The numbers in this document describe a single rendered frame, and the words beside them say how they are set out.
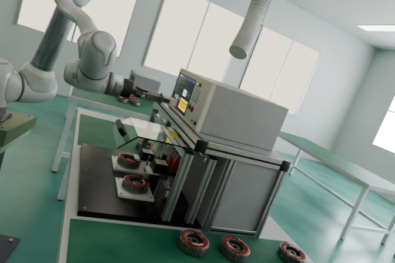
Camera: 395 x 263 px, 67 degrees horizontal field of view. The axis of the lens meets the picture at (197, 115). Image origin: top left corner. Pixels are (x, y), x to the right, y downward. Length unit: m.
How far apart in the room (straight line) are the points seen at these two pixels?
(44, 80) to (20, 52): 4.32
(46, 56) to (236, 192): 1.12
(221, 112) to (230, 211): 0.41
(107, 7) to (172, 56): 1.49
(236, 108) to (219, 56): 5.24
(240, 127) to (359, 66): 7.66
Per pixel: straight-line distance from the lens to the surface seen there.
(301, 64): 7.54
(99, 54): 1.00
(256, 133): 1.30
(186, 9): 6.15
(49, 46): 1.65
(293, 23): 7.29
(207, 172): 1.15
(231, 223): 1.33
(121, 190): 1.29
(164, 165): 1.29
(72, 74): 1.16
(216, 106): 1.18
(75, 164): 1.50
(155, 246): 1.10
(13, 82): 1.66
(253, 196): 1.30
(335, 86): 8.38
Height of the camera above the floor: 1.36
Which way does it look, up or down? 9 degrees down
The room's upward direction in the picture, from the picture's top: 20 degrees clockwise
